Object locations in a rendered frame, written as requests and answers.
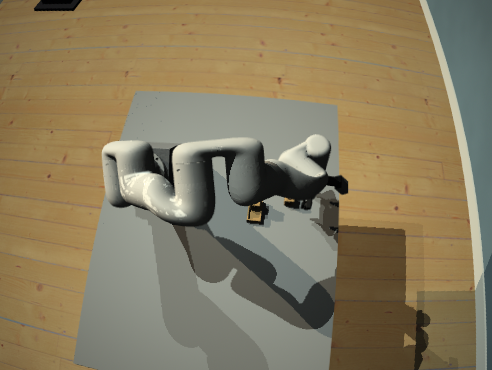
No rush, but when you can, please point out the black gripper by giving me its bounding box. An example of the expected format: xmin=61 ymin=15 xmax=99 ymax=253
xmin=301 ymin=196 xmax=315 ymax=210

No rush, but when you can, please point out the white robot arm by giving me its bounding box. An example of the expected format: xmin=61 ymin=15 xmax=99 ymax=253
xmin=102 ymin=135 xmax=348 ymax=227

